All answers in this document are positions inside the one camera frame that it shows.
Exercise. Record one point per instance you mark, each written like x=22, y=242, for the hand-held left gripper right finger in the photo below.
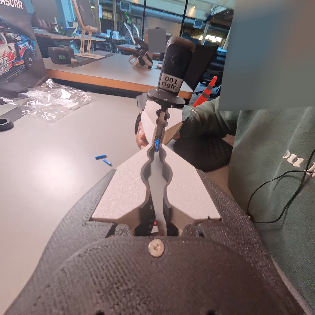
x=192, y=194

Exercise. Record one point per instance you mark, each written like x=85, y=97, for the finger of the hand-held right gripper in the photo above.
x=149, y=115
x=174, y=120

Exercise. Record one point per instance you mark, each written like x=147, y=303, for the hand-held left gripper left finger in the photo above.
x=120, y=194

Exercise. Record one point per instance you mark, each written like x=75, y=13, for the black lego frame assembly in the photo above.
x=147, y=219

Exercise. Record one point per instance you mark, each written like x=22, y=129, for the person's right forearm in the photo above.
x=209, y=120

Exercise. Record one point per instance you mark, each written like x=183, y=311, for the black lego set box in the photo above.
x=17, y=49

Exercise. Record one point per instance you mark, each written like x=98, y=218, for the person's right hand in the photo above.
x=142, y=137

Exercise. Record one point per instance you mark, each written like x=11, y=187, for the black office chair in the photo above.
x=204, y=64

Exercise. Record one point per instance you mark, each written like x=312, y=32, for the black white tabletop device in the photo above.
x=142, y=59

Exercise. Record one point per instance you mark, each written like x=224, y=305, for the orange traffic cone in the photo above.
x=206, y=93

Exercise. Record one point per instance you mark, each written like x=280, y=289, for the wooden side table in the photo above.
x=110, y=71

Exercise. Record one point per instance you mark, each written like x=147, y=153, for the clear plastic bag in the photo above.
x=54, y=101

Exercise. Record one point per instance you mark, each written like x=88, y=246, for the black device green lights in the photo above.
x=60, y=55

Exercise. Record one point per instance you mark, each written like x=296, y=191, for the black rubber toy tire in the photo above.
x=7, y=126

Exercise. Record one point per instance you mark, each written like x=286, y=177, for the white frame stand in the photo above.
x=86, y=32

